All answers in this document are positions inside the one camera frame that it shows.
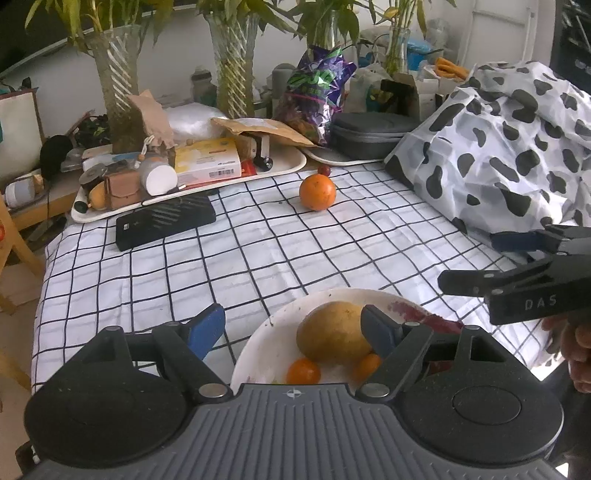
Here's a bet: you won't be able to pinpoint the orange tangerine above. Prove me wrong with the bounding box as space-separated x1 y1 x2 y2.
298 173 337 212

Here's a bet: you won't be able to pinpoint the kraft paper envelope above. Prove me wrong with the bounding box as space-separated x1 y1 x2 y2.
211 116 319 148

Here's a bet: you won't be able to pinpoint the dark green houseplant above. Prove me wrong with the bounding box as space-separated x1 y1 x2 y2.
74 113 112 148

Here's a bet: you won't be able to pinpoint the white brown-trimmed tote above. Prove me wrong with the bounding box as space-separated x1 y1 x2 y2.
0 88 47 185

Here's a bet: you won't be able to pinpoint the glass vase with bamboo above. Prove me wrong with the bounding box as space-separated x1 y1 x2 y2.
198 0 287 121
369 0 428 77
25 0 174 153

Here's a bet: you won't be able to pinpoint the black fuzzy object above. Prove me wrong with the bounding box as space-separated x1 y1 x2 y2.
39 135 75 181

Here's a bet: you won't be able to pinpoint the white plastic jar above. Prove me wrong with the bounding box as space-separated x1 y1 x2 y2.
139 156 178 198

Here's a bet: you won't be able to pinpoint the purple foil snack bag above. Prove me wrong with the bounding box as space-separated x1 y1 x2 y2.
276 45 358 146

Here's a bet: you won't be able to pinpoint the brown cloth drawstring bag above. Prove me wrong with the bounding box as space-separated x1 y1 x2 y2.
127 90 176 153

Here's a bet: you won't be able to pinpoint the white plastic bag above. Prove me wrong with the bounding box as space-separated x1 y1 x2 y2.
164 102 229 141

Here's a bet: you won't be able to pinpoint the grey metal disc roll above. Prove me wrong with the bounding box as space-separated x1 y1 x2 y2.
78 164 108 188

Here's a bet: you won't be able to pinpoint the person's right hand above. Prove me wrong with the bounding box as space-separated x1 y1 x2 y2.
540 309 591 393

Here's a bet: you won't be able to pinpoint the black white checked cloth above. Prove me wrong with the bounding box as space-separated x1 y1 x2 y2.
32 164 561 393

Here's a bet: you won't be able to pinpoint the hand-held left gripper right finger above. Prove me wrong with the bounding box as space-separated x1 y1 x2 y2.
358 304 527 401

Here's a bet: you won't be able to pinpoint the small orange kumquat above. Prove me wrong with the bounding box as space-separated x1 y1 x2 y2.
286 357 322 385
355 353 384 384

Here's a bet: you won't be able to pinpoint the black power bank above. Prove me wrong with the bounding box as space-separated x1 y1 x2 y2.
115 194 217 252

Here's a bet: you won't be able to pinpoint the grey hard case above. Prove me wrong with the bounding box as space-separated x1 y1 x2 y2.
330 112 419 159

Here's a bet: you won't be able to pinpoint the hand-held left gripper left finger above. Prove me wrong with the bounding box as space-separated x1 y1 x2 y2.
76 302 232 401

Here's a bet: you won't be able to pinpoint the bamboo plant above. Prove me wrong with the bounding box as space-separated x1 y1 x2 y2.
295 0 370 49

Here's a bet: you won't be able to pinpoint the wooden side table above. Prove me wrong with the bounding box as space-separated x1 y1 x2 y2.
0 182 81 315

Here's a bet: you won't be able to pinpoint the cow print cloth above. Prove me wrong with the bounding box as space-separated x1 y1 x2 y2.
385 60 591 370

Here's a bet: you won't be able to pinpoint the grey white round speaker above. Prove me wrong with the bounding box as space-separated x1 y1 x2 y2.
4 178 38 208

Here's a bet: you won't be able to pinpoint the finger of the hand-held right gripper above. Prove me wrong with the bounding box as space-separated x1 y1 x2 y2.
438 254 591 297
489 225 591 256

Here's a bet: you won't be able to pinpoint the black usb cable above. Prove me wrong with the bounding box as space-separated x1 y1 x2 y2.
141 184 221 206

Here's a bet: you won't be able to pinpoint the open cardboard box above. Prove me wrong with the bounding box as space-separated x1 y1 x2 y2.
379 74 444 118

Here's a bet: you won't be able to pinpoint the white stained plate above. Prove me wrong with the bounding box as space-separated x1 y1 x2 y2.
229 287 467 398

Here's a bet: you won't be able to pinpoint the orange snack pieces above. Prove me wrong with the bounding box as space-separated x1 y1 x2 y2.
434 58 469 81

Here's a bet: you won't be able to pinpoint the white plastic tray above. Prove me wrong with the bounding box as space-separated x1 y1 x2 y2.
302 145 393 166
70 145 308 224

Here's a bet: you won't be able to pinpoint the grey water bottle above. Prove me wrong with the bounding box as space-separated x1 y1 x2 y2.
191 66 218 107

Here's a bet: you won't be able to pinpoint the brown leather case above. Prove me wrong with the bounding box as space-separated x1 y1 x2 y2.
104 170 144 209

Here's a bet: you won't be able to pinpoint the yellow and white box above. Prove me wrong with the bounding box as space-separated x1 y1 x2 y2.
174 137 243 186

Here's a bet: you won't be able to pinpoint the large yellow-brown mango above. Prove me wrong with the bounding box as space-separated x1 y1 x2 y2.
295 300 375 365

